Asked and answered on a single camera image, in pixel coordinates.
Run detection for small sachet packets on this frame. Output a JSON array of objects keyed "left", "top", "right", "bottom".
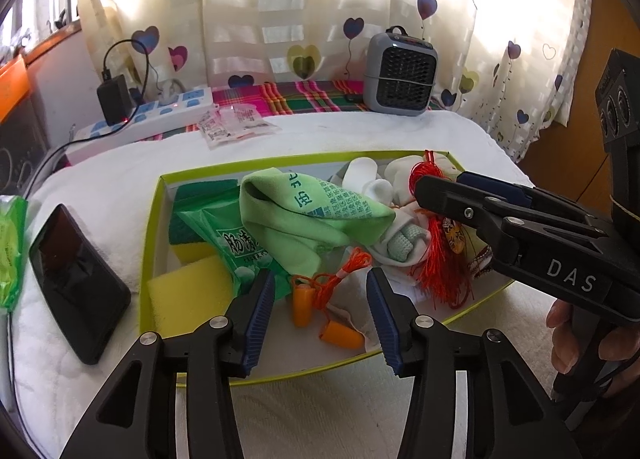
[{"left": 198, "top": 104, "right": 280, "bottom": 148}]

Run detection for plaid cloth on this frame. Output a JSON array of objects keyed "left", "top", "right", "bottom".
[{"left": 134, "top": 78, "right": 446, "bottom": 143}]

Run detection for red tassel mask ornament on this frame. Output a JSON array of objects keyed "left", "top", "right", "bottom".
[{"left": 408, "top": 150, "right": 492, "bottom": 309}]

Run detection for orange storage box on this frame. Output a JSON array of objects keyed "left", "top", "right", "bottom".
[{"left": 0, "top": 55, "right": 30, "bottom": 122}]

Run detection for orange corded earplugs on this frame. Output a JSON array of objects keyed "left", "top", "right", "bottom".
[{"left": 290, "top": 248, "right": 372, "bottom": 351}]

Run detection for grey portable heater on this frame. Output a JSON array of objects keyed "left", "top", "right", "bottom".
[{"left": 362, "top": 26, "right": 438, "bottom": 116}]

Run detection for white sachet pouch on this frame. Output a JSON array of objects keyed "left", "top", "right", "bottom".
[{"left": 328, "top": 267, "right": 380, "bottom": 352}]

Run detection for black smartphone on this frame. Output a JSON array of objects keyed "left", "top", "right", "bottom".
[{"left": 29, "top": 204, "right": 131, "bottom": 365}]

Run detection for green-topped yellow sponge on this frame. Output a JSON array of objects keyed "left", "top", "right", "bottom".
[{"left": 168, "top": 179, "right": 242, "bottom": 264}]

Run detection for white towel table cover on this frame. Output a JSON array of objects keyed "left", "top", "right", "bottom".
[{"left": 12, "top": 112, "right": 528, "bottom": 458}]

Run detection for heart-patterned curtain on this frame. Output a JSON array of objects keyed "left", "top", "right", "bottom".
[{"left": 78, "top": 0, "right": 591, "bottom": 161}]

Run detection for green tissue pack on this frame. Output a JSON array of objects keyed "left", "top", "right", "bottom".
[{"left": 0, "top": 196, "right": 27, "bottom": 315}]

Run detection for person's right hand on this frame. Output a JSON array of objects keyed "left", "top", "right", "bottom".
[{"left": 544, "top": 299, "right": 640, "bottom": 375}]

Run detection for light green cloth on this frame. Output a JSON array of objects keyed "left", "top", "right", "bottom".
[{"left": 240, "top": 167, "right": 395, "bottom": 276}]

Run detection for green wipes packet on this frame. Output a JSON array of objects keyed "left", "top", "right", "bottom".
[{"left": 174, "top": 184, "right": 294, "bottom": 300}]

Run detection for lime green cardboard box tray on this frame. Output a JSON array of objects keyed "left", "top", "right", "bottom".
[{"left": 138, "top": 149, "right": 534, "bottom": 388}]

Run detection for plain yellow sponge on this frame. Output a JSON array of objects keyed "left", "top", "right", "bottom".
[{"left": 148, "top": 257, "right": 233, "bottom": 338}]

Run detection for black cable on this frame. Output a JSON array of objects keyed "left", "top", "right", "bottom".
[{"left": 22, "top": 37, "right": 151, "bottom": 200}]

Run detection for black power adapter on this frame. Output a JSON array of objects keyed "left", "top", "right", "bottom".
[{"left": 96, "top": 75, "right": 132, "bottom": 126}]

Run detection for white power strip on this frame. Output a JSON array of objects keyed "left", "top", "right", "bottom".
[{"left": 65, "top": 87, "right": 214, "bottom": 164}]

